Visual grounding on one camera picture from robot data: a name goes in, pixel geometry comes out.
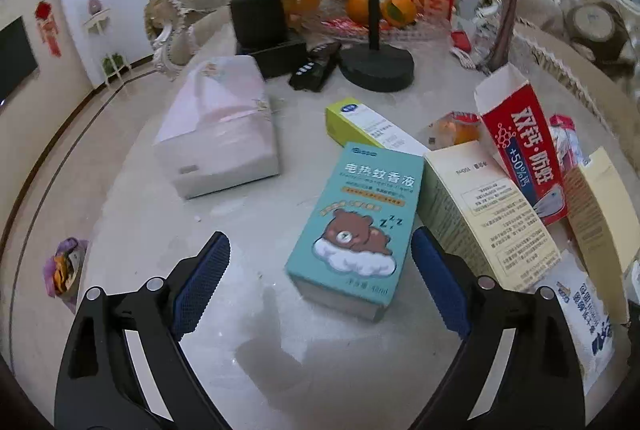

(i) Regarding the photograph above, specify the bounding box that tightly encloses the white corner stand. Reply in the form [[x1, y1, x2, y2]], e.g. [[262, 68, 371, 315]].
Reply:
[[82, 8, 133, 85]]

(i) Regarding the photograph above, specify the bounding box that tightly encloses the flat black box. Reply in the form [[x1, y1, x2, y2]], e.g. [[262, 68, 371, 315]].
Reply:
[[250, 40, 308, 79]]

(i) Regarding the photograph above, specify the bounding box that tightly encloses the round dark cushion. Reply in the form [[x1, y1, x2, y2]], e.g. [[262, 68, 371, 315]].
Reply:
[[562, 2, 631, 63]]

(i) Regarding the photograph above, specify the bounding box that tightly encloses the tall black box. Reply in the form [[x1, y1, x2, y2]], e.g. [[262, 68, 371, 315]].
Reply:
[[230, 0, 288, 53]]

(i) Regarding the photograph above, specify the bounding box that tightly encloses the black wall television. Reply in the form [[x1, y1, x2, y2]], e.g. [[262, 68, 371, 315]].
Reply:
[[0, 16, 40, 98]]

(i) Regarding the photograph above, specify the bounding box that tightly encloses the black pole stand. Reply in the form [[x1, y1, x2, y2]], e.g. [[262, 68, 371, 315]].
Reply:
[[339, 0, 416, 91]]

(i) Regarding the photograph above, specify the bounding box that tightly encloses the red and white packet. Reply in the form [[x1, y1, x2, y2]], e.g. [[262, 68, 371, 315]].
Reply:
[[547, 114, 583, 175]]

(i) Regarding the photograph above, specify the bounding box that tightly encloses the white tissue pack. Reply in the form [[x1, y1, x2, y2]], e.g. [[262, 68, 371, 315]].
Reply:
[[152, 56, 281, 201]]

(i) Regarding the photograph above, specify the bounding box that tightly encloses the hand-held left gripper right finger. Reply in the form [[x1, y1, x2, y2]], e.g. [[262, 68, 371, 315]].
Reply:
[[407, 226, 588, 430]]

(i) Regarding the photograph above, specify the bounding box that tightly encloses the white packet with blue print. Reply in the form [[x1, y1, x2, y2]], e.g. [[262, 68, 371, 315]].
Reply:
[[530, 255, 616, 396]]

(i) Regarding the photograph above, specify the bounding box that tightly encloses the orange fruit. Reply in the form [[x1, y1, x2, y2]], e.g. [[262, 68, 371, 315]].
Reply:
[[346, 0, 373, 26], [380, 0, 418, 28]]

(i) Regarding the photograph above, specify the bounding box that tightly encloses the black remote control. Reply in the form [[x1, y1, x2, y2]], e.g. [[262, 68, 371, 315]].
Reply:
[[288, 44, 343, 91]]

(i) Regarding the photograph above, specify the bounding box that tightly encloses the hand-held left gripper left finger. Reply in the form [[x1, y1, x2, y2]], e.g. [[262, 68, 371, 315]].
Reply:
[[54, 231, 232, 430]]

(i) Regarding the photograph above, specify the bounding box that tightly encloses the cream cardboard box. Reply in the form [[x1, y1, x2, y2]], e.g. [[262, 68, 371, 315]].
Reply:
[[562, 147, 640, 326]]

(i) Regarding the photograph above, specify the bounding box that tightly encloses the red knot wall decoration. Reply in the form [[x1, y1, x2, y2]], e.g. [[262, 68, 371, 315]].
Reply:
[[34, 0, 63, 59]]

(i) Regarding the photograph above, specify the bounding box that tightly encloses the yellow-green and white box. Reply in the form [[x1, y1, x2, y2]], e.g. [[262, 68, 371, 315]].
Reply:
[[325, 97, 426, 155]]

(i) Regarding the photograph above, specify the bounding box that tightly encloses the purple plastic bag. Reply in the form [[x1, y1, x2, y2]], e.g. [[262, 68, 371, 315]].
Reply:
[[44, 237, 90, 298]]

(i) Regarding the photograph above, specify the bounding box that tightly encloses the red white toothpaste box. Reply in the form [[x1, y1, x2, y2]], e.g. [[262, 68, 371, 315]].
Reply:
[[473, 62, 568, 225]]

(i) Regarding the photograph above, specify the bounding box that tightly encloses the ornate sofa with beige cover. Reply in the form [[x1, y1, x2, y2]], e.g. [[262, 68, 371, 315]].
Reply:
[[475, 0, 640, 171]]

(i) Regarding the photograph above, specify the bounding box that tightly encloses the cream box with small print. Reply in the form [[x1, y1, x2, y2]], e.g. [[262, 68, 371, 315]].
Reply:
[[417, 142, 561, 295]]

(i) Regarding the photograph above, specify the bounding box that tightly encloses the light teal bear box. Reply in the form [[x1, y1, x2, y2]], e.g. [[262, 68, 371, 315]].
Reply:
[[284, 141, 426, 323]]

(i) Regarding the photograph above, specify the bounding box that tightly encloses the orange snack packet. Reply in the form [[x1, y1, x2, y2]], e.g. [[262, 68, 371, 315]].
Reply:
[[427, 111, 483, 149]]

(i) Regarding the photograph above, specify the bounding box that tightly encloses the ornate cream coffee table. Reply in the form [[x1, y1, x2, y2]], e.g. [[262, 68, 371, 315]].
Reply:
[[65, 4, 640, 430]]

